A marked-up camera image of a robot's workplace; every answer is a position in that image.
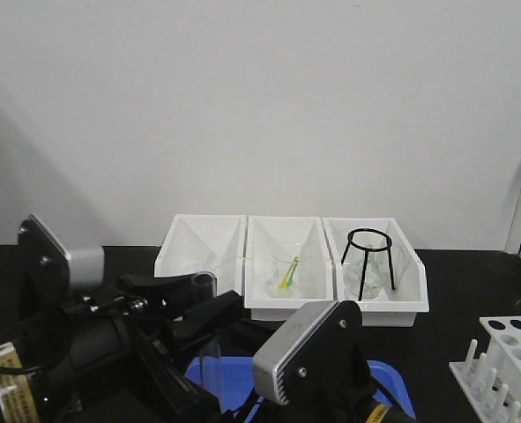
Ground blue plastic tray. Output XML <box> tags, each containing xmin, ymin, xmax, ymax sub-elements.
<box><xmin>184</xmin><ymin>355</ymin><xmax>418</xmax><ymax>423</ymax></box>

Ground middle white storage bin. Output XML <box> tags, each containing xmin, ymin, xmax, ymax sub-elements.
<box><xmin>243</xmin><ymin>216</ymin><xmax>334</xmax><ymax>322</ymax></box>

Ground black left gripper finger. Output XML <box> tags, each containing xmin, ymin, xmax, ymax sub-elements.
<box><xmin>117</xmin><ymin>271</ymin><xmax>217</xmax><ymax>314</ymax></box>
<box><xmin>161</xmin><ymin>291</ymin><xmax>243</xmax><ymax>353</ymax></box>

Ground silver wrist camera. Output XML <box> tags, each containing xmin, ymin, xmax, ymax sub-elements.
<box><xmin>252</xmin><ymin>301</ymin><xmax>369</xmax><ymax>406</ymax></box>
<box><xmin>17</xmin><ymin>213</ymin><xmax>105</xmax><ymax>318</ymax></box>

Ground right white storage bin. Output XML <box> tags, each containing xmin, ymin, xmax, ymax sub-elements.
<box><xmin>322</xmin><ymin>217</ymin><xmax>429</xmax><ymax>327</ymax></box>

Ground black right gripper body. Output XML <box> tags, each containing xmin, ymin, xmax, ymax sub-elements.
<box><xmin>242</xmin><ymin>389</ymin><xmax>414</xmax><ymax>422</ymax></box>

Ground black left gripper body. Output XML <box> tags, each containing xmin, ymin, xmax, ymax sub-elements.
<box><xmin>43</xmin><ymin>282</ymin><xmax>220</xmax><ymax>422</ymax></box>

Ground left white storage bin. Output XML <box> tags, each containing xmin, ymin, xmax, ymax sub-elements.
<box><xmin>154</xmin><ymin>214</ymin><xmax>247</xmax><ymax>293</ymax></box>

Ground yellow green droppers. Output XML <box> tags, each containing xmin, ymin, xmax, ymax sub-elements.
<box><xmin>279</xmin><ymin>256</ymin><xmax>300</xmax><ymax>289</ymax></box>

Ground white test tube rack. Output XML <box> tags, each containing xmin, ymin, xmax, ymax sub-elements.
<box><xmin>449</xmin><ymin>315</ymin><xmax>521</xmax><ymax>422</ymax></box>

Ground glass flask under tripod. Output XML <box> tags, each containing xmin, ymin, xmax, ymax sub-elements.
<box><xmin>344</xmin><ymin>248</ymin><xmax>385</xmax><ymax>301</ymax></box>

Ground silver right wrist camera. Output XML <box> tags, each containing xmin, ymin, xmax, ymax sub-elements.
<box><xmin>252</xmin><ymin>301</ymin><xmax>369</xmax><ymax>406</ymax></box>

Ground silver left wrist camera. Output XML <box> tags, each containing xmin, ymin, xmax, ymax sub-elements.
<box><xmin>17</xmin><ymin>213</ymin><xmax>105</xmax><ymax>318</ymax></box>

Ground white storage bin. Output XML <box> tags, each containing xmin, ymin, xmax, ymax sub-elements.
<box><xmin>154</xmin><ymin>214</ymin><xmax>247</xmax><ymax>293</ymax></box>
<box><xmin>322</xmin><ymin>217</ymin><xmax>429</xmax><ymax>327</ymax></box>
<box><xmin>243</xmin><ymin>216</ymin><xmax>334</xmax><ymax>322</ymax></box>

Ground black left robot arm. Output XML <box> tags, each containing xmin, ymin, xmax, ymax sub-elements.
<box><xmin>0</xmin><ymin>271</ymin><xmax>243</xmax><ymax>422</ymax></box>

